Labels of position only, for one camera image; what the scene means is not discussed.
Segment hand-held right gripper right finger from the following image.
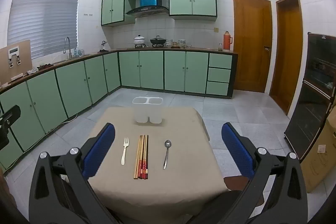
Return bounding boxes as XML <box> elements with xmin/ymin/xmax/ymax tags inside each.
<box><xmin>221</xmin><ymin>122</ymin><xmax>308</xmax><ymax>224</ymax></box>

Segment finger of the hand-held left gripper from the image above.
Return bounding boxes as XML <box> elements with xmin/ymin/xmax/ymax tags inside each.
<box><xmin>0</xmin><ymin>105</ymin><xmax>21</xmax><ymax>126</ymax></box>
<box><xmin>0</xmin><ymin>126</ymin><xmax>11</xmax><ymax>150</ymax></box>

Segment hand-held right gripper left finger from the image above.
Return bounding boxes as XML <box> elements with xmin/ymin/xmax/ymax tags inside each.
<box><xmin>28</xmin><ymin>123</ymin><xmax>124</xmax><ymax>224</ymax></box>

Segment cream fork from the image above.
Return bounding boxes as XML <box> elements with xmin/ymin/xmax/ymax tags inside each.
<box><xmin>121</xmin><ymin>137</ymin><xmax>130</xmax><ymax>166</ymax></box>

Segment row of mixed chopsticks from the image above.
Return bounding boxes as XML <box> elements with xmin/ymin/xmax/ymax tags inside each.
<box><xmin>133</xmin><ymin>134</ymin><xmax>150</xmax><ymax>180</ymax></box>

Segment white plastic utensil holder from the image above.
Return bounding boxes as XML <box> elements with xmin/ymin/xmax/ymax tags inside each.
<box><xmin>132</xmin><ymin>96</ymin><xmax>164</xmax><ymax>125</ymax></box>

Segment metal spoon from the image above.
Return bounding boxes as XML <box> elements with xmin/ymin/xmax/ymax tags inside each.
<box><xmin>163</xmin><ymin>139</ymin><xmax>172</xmax><ymax>170</ymax></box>

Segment white device on board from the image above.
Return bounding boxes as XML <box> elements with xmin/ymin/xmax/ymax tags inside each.
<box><xmin>8</xmin><ymin>48</ymin><xmax>21</xmax><ymax>65</ymax></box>

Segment black chair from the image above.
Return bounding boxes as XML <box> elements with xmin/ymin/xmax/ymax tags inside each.
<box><xmin>184</xmin><ymin>189</ymin><xmax>250</xmax><ymax>224</ymax></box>

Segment black glass front cabinet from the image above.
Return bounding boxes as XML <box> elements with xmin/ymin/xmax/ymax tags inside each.
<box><xmin>284</xmin><ymin>32</ymin><xmax>336</xmax><ymax>161</ymax></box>

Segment metal sink faucet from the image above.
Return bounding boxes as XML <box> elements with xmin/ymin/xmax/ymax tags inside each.
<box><xmin>64</xmin><ymin>37</ymin><xmax>73</xmax><ymax>59</ymax></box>

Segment green base cabinets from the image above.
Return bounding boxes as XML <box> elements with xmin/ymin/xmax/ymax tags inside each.
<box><xmin>0</xmin><ymin>49</ymin><xmax>238</xmax><ymax>169</ymax></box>

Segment grey window blind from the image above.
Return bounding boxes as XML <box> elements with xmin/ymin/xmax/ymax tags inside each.
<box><xmin>7</xmin><ymin>0</ymin><xmax>82</xmax><ymax>60</ymax></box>

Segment brown wooden door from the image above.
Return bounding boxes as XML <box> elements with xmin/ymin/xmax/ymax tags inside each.
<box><xmin>232</xmin><ymin>0</ymin><xmax>273</xmax><ymax>93</ymax></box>
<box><xmin>270</xmin><ymin>0</ymin><xmax>305</xmax><ymax>115</ymax></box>

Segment orange thermos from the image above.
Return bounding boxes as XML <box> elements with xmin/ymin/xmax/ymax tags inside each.
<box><xmin>223</xmin><ymin>31</ymin><xmax>233</xmax><ymax>51</ymax></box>

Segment black wok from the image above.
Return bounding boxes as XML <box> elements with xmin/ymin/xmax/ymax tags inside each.
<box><xmin>150</xmin><ymin>35</ymin><xmax>167</xmax><ymax>46</ymax></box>

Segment black range hood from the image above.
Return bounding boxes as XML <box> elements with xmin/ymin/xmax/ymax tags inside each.
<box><xmin>125</xmin><ymin>5</ymin><xmax>170</xmax><ymax>17</ymax></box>

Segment cardboard box with handles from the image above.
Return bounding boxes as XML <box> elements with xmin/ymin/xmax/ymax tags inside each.
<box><xmin>0</xmin><ymin>40</ymin><xmax>33</xmax><ymax>85</ymax></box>

